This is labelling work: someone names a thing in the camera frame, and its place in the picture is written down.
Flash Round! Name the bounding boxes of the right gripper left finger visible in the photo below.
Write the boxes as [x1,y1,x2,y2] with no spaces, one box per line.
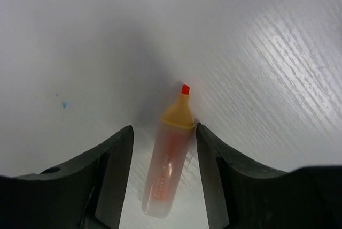
[1,126,134,228]

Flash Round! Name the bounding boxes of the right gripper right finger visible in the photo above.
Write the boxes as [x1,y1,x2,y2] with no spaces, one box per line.
[196,124,341,228]

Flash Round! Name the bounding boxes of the orange highlighter pen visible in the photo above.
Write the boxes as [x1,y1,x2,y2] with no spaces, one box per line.
[142,84,195,218]

